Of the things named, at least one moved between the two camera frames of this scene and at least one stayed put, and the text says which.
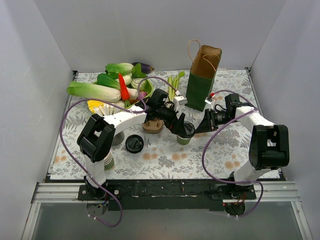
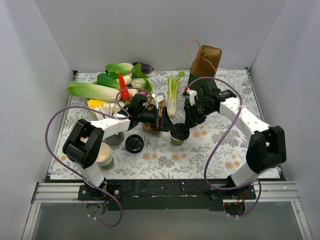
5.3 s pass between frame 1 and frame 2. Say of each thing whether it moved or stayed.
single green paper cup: moved
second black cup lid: stayed
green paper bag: stayed
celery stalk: stayed
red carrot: stayed
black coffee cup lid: moved
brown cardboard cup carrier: stayed
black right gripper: moved
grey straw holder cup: stayed
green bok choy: stayed
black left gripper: moved
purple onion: stayed
